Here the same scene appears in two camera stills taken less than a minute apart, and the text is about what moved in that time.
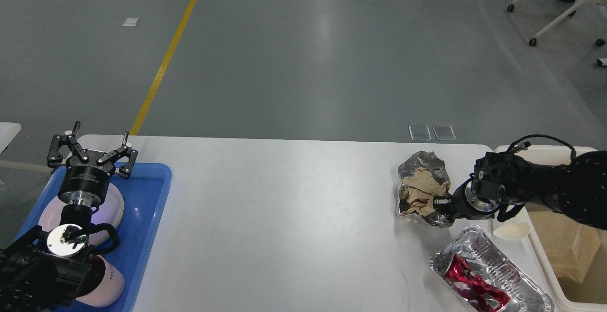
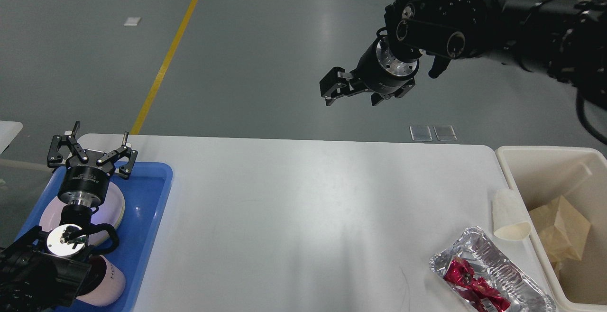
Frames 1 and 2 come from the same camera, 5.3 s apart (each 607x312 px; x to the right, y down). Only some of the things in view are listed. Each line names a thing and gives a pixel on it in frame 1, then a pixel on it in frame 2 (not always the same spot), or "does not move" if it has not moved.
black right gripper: [469, 202] → [379, 71]
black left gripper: [84, 184] does not move
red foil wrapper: [487, 298] does not move
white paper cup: [517, 227] does not move
